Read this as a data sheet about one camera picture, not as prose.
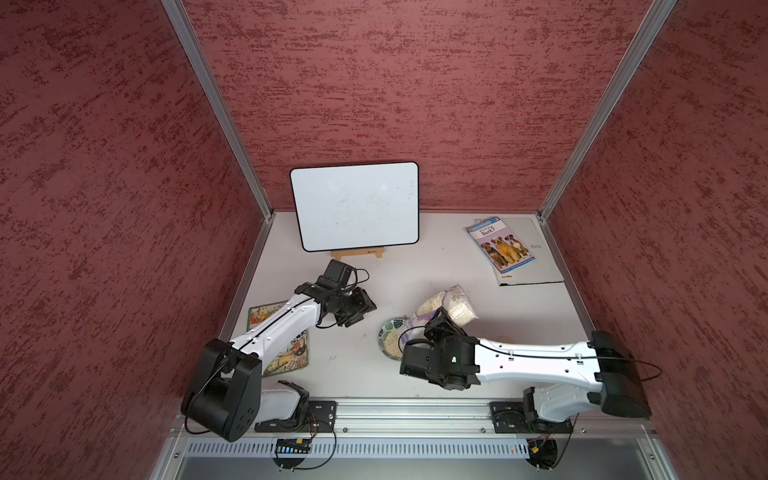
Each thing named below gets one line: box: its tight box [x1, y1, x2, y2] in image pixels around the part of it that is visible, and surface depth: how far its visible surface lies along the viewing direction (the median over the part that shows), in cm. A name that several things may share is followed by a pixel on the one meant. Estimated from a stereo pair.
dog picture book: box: [465, 217, 536, 274], surface depth 109 cm
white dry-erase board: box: [290, 162, 420, 252], surface depth 100 cm
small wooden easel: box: [330, 247, 385, 261], surface depth 104 cm
